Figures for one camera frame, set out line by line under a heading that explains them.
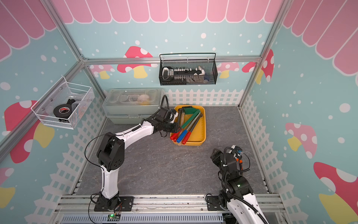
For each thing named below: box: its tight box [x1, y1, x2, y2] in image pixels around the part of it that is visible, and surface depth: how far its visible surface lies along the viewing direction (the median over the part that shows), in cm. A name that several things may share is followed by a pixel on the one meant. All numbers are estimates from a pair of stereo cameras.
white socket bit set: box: [161, 65, 207, 83], surface depth 90 cm
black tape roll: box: [53, 104, 73, 119], surface depth 71 cm
